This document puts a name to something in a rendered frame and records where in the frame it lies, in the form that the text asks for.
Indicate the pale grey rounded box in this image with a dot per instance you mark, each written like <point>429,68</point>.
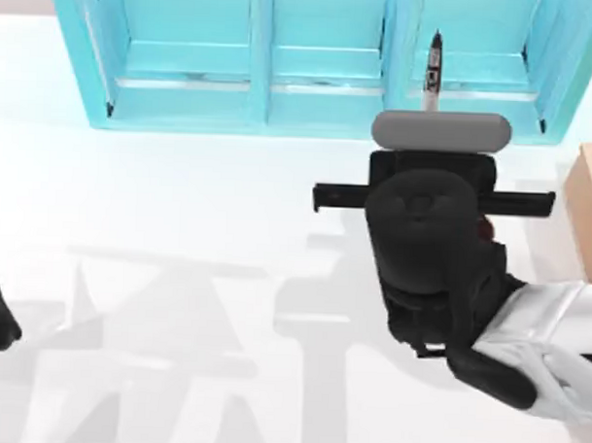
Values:
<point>440,131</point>

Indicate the shallow salmon-coloured box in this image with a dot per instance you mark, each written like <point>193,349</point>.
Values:
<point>584,212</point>

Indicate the light blue rack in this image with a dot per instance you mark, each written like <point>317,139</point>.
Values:
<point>326,62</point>

